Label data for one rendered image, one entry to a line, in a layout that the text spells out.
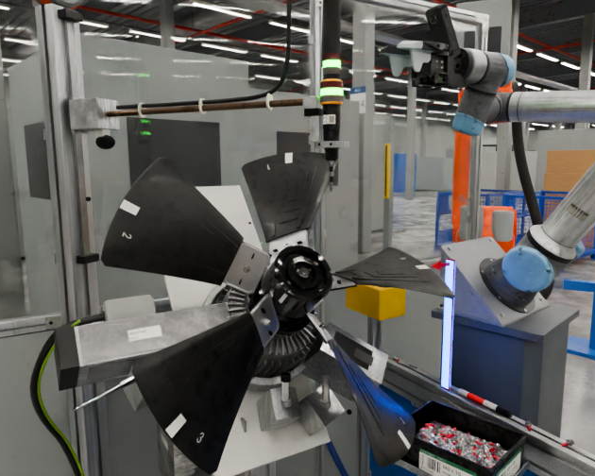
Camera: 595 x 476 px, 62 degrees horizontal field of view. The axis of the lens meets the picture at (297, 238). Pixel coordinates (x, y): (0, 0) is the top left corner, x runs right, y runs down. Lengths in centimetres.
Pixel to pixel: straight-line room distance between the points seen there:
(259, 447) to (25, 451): 84
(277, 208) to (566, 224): 64
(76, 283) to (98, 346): 48
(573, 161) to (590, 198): 762
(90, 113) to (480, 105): 93
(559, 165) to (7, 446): 830
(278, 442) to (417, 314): 127
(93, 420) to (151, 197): 78
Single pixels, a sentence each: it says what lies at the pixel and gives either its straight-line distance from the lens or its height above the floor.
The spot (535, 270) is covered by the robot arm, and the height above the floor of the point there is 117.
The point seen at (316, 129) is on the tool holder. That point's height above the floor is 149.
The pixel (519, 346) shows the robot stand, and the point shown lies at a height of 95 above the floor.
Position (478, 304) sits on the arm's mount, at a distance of 141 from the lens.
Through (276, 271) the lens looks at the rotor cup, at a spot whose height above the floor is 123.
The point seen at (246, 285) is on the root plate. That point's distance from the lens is 96.
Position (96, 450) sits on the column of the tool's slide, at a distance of 159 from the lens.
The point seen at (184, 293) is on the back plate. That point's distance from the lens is 114.
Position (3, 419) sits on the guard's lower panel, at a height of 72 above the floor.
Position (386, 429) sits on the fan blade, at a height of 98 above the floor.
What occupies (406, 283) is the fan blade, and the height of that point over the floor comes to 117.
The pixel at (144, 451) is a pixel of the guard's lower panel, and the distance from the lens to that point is 180.
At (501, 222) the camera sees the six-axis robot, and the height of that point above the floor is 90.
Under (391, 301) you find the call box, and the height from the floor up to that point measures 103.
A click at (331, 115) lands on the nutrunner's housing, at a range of 97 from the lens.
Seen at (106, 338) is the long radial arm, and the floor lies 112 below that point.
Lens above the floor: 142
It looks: 9 degrees down
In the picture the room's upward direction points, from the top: straight up
